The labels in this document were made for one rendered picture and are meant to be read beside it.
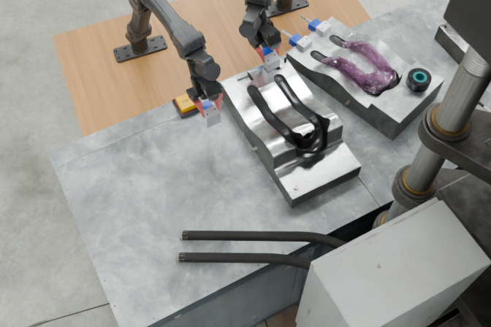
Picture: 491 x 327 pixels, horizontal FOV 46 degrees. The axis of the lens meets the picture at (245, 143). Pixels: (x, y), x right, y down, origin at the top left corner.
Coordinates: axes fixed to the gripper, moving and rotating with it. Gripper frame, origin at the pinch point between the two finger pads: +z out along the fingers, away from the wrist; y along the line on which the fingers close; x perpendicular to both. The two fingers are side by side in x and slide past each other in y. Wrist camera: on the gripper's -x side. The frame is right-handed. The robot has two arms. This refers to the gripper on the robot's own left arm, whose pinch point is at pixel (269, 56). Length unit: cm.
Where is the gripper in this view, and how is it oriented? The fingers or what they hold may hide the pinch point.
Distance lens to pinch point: 204.8
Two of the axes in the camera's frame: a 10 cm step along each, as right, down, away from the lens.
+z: 2.7, 7.1, 6.5
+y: 8.8, -4.5, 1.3
